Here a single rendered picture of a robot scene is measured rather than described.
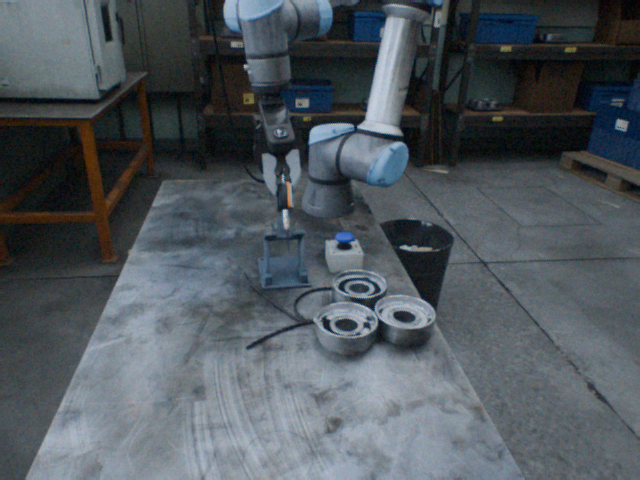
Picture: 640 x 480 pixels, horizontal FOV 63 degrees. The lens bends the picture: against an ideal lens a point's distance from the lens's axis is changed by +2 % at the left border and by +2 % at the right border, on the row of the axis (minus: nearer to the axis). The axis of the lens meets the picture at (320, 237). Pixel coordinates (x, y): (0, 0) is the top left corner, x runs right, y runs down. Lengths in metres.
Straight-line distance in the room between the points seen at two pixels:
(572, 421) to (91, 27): 2.68
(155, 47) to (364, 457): 4.15
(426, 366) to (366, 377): 0.10
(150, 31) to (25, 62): 1.74
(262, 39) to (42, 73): 2.18
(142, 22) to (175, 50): 0.30
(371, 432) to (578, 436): 1.40
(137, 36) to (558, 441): 3.96
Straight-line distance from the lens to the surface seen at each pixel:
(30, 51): 3.02
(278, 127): 0.90
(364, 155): 1.26
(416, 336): 0.89
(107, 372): 0.88
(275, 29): 0.93
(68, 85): 2.99
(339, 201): 1.37
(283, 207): 0.98
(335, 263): 1.09
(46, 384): 2.23
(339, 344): 0.85
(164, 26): 4.58
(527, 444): 1.98
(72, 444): 0.79
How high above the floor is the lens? 1.33
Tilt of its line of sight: 25 degrees down
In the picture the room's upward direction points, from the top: 2 degrees clockwise
